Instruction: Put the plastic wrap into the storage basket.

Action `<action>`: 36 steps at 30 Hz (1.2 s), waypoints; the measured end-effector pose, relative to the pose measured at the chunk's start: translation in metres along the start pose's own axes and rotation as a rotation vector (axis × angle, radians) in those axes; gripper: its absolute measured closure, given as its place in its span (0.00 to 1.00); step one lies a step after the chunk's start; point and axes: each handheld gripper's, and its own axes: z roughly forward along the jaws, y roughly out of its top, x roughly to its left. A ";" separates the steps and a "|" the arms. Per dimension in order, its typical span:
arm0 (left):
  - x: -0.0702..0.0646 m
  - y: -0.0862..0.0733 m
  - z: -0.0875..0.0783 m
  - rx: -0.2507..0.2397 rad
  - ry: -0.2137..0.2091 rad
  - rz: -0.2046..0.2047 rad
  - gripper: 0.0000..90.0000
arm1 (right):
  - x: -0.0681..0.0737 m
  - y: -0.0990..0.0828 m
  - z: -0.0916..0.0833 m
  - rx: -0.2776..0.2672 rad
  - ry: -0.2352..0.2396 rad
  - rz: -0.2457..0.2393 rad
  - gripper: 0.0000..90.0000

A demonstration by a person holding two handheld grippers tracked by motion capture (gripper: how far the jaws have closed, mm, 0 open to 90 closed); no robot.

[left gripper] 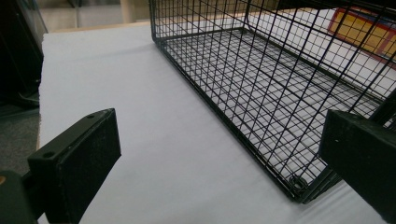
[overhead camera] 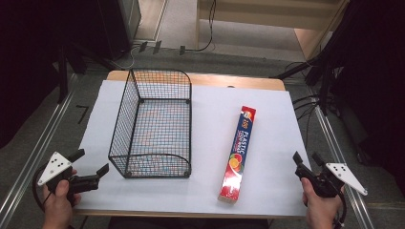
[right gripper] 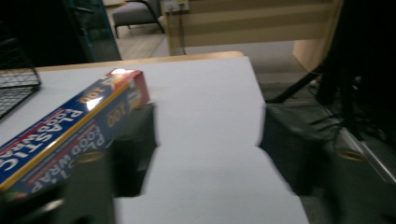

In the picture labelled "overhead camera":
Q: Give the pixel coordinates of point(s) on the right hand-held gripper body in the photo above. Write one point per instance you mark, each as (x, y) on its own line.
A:
(331, 178)

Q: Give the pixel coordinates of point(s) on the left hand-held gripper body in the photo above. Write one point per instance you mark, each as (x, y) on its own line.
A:
(55, 167)

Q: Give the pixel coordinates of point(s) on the plastic wrap box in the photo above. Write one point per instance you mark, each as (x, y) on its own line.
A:
(238, 156)

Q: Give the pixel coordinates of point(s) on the person's right hand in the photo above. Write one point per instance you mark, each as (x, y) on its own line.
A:
(320, 210)

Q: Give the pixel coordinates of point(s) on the person's left hand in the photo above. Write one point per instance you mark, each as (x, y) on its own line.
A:
(59, 205)

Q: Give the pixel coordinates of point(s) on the white paper sheet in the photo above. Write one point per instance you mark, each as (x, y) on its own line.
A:
(270, 133)

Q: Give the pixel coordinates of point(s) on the black stand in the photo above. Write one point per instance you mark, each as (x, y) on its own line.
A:
(321, 73)
(68, 60)

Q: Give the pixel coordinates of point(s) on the dark cabinet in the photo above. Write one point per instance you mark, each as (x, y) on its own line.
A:
(119, 27)

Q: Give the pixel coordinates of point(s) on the wooden shelf unit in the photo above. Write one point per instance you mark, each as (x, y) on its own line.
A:
(270, 19)

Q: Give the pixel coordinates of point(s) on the aluminium rail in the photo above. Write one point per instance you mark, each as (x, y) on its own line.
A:
(344, 165)
(33, 159)

